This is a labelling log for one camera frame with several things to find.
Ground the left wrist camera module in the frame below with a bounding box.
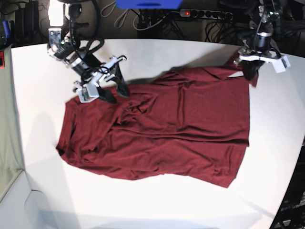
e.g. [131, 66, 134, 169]
[272, 55, 291, 73]

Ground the red black device left edge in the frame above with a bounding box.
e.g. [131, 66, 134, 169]
[0, 51, 5, 69]

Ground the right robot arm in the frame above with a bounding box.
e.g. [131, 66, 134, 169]
[47, 0, 130, 104]

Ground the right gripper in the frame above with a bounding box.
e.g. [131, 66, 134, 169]
[71, 55, 130, 104]

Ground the blue bottle left edge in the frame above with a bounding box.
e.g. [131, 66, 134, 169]
[2, 20, 11, 41]

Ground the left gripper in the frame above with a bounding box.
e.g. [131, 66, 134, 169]
[234, 32, 284, 81]

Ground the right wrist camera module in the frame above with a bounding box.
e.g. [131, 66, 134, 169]
[76, 83, 100, 103]

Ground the blue box at top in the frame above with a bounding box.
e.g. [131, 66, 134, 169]
[115, 0, 182, 9]

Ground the black power strip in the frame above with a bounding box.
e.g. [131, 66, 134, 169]
[179, 9, 233, 21]

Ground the dark red t-shirt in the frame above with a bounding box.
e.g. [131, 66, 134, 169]
[56, 59, 250, 188]

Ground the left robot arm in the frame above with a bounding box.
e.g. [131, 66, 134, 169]
[234, 0, 290, 82]

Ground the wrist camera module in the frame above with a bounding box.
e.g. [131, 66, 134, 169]
[76, 83, 100, 103]
[272, 55, 291, 73]

